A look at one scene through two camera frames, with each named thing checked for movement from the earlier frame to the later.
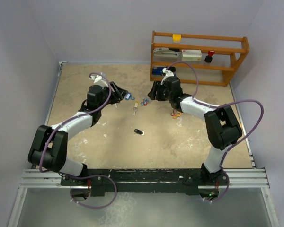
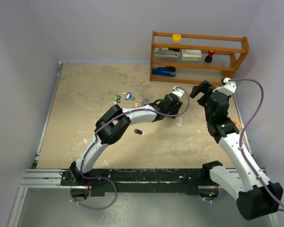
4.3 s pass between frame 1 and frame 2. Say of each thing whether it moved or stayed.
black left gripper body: moved
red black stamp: stayed
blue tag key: stayed
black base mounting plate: stayed
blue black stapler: stayed
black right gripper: moved
